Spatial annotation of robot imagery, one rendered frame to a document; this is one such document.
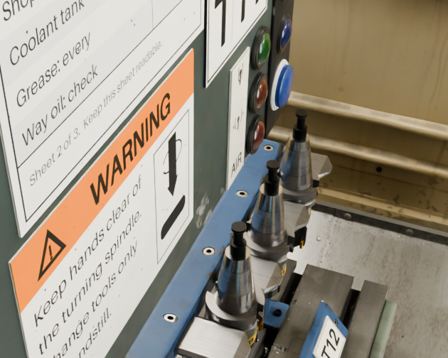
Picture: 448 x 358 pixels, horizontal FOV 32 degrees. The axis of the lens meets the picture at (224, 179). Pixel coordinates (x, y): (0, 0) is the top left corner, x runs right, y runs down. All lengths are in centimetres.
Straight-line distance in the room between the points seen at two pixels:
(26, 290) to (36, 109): 7
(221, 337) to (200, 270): 9
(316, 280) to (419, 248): 26
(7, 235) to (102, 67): 7
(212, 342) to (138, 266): 45
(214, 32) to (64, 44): 15
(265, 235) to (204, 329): 14
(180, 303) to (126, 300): 47
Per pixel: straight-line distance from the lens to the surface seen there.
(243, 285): 81
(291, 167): 97
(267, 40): 48
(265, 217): 88
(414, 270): 150
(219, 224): 93
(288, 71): 54
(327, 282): 133
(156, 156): 36
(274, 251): 90
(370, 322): 129
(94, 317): 34
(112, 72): 30
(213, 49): 40
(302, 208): 98
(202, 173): 43
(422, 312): 147
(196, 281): 86
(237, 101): 46
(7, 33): 23
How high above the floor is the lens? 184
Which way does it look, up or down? 38 degrees down
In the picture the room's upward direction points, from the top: 2 degrees clockwise
